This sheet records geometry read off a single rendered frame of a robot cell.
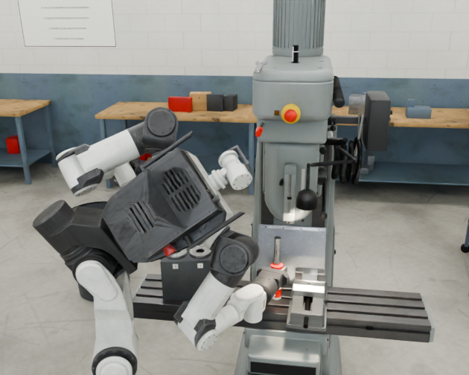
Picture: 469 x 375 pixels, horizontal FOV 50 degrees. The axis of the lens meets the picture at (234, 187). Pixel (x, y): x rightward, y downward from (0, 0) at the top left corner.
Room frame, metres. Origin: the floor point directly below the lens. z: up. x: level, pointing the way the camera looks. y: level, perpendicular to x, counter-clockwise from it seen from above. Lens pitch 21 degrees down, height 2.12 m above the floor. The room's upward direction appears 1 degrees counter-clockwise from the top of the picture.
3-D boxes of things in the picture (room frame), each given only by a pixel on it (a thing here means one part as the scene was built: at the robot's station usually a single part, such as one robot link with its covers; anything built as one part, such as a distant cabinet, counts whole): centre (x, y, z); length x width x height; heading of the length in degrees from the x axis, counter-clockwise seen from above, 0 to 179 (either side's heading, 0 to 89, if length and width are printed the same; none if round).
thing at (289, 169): (1.68, -0.20, 1.45); 0.04 x 0.04 x 0.21; 81
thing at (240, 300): (1.43, -0.04, 1.15); 0.13 x 0.07 x 0.09; 133
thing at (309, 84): (1.80, -0.22, 1.81); 0.47 x 0.26 x 0.16; 171
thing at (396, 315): (1.79, -0.17, 0.89); 1.24 x 0.23 x 0.08; 81
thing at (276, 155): (1.79, -0.22, 1.47); 0.21 x 0.19 x 0.32; 81
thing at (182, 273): (1.84, 0.19, 1.03); 0.22 x 0.12 x 0.20; 92
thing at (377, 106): (2.03, -0.59, 1.62); 0.20 x 0.09 x 0.21; 171
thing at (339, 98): (1.80, -0.37, 1.79); 0.45 x 0.04 x 0.04; 171
